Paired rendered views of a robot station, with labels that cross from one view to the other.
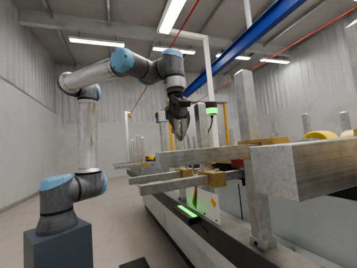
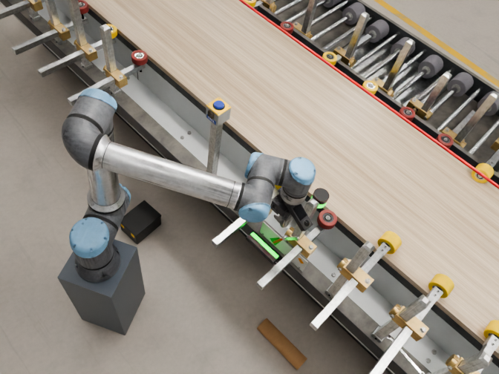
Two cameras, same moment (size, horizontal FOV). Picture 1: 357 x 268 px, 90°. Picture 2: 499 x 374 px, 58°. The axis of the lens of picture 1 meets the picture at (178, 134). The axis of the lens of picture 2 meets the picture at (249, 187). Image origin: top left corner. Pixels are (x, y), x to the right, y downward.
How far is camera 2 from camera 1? 1.67 m
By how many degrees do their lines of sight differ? 67
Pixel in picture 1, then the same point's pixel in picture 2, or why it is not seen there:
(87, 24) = not seen: outside the picture
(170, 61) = (303, 189)
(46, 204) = (96, 263)
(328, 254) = not seen: hidden behind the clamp
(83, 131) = (105, 174)
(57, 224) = (112, 269)
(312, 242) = not seen: hidden behind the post
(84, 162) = (109, 199)
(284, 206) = (346, 246)
